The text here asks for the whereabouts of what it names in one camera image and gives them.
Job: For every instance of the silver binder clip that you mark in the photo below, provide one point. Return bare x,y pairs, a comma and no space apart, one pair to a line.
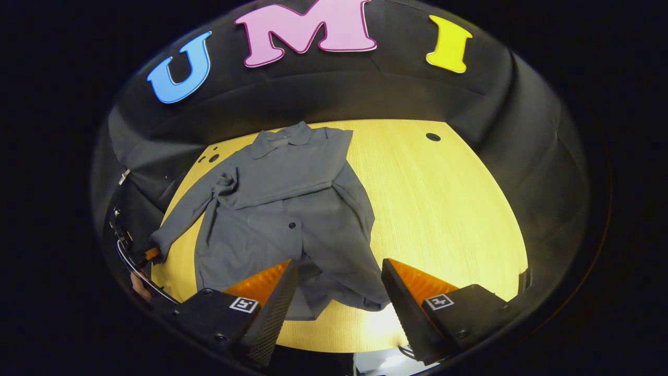
123,176

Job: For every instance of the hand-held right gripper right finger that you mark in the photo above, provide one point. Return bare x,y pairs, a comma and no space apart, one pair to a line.
404,308

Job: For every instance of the table edge clamp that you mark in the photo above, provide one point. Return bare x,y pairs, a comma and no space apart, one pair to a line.
524,281

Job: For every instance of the black backdrop cloth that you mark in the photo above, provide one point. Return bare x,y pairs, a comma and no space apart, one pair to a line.
334,89

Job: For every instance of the grey long-sleeved shirt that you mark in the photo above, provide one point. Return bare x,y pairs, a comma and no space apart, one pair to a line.
292,219

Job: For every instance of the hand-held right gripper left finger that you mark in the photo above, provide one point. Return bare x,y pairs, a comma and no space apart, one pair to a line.
276,313

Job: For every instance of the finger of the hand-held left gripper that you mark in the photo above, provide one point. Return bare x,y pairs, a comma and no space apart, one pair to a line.
152,254

